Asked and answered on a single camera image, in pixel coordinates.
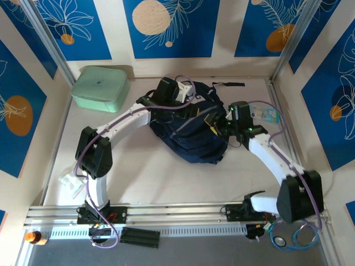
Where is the navy blue backpack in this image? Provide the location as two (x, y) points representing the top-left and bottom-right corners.
(135, 80), (246, 166)

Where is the light blue tissue pack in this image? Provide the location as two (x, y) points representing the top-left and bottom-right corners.
(248, 104), (281, 125)

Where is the blue poster with cream circle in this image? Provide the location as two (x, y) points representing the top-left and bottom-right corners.
(123, 0), (220, 59)

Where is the mint green zip case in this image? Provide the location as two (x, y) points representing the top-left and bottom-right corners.
(71, 65), (131, 113)

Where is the blue poster with white flower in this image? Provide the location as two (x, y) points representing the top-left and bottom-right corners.
(301, 21), (355, 172)
(35, 0), (113, 62)

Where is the blue stethoscope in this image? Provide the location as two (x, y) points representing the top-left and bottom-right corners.
(270, 217), (324, 252)

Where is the black ribbed block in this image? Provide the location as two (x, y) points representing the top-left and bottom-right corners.
(120, 226), (161, 249)

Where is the clear plastic packet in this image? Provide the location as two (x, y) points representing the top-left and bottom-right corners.
(58, 168), (87, 200)

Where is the orange pill bottle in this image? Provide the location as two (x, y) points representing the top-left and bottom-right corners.
(24, 231), (50, 246)

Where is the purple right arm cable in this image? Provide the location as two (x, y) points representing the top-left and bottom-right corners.
(248, 100), (324, 242)

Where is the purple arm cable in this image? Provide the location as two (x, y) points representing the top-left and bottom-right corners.
(248, 100), (324, 242)
(73, 74), (198, 249)

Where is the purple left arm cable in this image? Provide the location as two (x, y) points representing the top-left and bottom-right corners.
(73, 74), (198, 249)

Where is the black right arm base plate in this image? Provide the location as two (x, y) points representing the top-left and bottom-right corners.
(226, 203), (278, 222)

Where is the aluminium mounting rail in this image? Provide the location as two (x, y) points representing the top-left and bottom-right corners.
(23, 201), (332, 228)

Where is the aluminium frame post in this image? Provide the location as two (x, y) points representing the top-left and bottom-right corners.
(21, 0), (77, 87)
(270, 0), (324, 81)

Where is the slotted grey cable duct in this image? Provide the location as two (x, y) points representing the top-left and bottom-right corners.
(48, 224), (247, 238)

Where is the narrow blue wall poster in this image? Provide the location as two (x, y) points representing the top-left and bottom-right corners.
(0, 0), (58, 80)
(288, 0), (355, 74)

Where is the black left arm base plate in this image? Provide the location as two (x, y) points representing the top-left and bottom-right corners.
(77, 205), (128, 224)

